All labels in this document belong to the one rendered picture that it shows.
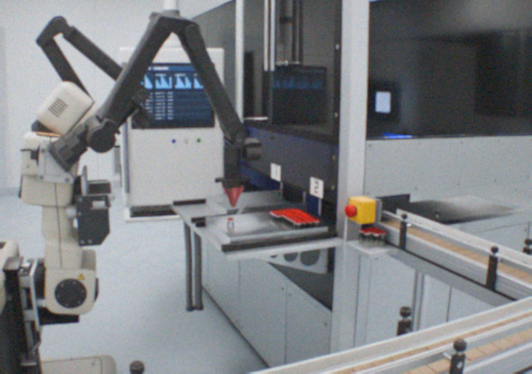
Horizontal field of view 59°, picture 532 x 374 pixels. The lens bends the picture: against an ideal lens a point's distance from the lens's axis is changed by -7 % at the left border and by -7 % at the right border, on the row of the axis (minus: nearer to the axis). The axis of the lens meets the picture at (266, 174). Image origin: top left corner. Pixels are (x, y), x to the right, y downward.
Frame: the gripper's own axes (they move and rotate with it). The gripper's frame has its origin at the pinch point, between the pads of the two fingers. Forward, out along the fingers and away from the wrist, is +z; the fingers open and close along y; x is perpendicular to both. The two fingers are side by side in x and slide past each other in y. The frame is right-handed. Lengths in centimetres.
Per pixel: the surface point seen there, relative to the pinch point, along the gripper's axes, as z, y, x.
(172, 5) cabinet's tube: -77, 23, 82
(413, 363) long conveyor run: 0, -34, -97
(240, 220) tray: 8.9, 8.5, 7.9
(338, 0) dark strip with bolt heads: -67, 28, -21
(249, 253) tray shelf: 10.0, -7.7, -19.5
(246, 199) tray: 10.1, 32.2, 36.8
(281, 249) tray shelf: 10.3, 2.4, -22.1
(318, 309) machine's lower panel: 41, 26, -15
